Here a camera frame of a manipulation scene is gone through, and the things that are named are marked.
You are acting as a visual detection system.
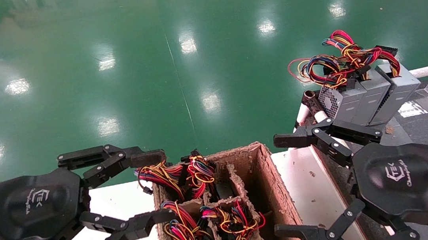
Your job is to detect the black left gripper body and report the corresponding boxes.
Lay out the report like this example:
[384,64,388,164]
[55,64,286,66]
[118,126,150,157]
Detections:
[0,165,94,240]

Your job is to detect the power supply with coloured wires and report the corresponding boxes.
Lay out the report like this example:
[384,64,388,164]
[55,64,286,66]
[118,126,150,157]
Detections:
[160,195,213,240]
[198,197,269,240]
[134,158,189,206]
[183,147,219,200]

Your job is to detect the grey power supply with wires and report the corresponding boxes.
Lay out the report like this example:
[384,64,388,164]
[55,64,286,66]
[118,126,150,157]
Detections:
[286,51,371,132]
[320,25,396,130]
[362,40,425,126]

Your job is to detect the short white leg pipe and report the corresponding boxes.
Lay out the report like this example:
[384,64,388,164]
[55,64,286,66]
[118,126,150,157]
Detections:
[294,103,312,128]

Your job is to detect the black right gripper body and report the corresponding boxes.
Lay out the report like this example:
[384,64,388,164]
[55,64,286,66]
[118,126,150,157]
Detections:
[350,137,428,233]

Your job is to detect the brown cardboard box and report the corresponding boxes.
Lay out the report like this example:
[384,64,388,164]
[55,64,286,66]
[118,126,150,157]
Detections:
[148,137,309,240]

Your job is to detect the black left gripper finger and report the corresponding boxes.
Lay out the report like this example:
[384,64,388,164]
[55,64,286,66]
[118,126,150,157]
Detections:
[56,138,169,192]
[33,202,179,240]

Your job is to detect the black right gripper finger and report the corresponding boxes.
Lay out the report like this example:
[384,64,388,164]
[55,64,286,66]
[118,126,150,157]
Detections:
[271,112,386,174]
[272,193,420,240]

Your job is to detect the rusty brown pipe joint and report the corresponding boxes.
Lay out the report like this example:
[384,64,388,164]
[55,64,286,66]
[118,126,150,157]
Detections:
[301,89,324,115]

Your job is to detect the wired power supplies in box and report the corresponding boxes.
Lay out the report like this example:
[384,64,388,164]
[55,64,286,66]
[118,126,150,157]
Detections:
[156,159,269,240]

